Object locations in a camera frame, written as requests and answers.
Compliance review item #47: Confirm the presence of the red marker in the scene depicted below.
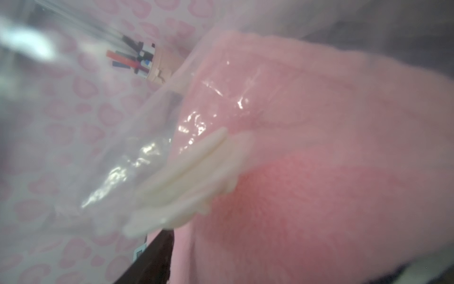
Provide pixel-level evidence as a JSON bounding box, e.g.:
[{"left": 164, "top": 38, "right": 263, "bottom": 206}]
[{"left": 106, "top": 50, "right": 141, "bottom": 69}]

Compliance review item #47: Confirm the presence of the pink fluffy blanket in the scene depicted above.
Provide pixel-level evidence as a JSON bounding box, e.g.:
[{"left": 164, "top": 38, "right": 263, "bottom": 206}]
[{"left": 170, "top": 32, "right": 454, "bottom": 284}]

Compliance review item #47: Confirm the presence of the clear plastic vacuum bag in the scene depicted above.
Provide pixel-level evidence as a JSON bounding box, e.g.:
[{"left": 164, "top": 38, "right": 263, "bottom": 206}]
[{"left": 1, "top": 1, "right": 454, "bottom": 284}]

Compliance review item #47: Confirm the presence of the pink pen holder cup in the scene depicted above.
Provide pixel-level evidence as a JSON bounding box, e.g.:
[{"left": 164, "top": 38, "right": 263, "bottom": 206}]
[{"left": 147, "top": 47, "right": 184, "bottom": 85}]

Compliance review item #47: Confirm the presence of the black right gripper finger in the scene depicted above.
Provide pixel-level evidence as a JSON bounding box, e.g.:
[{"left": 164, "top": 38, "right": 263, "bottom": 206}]
[{"left": 115, "top": 230, "right": 175, "bottom": 284}]

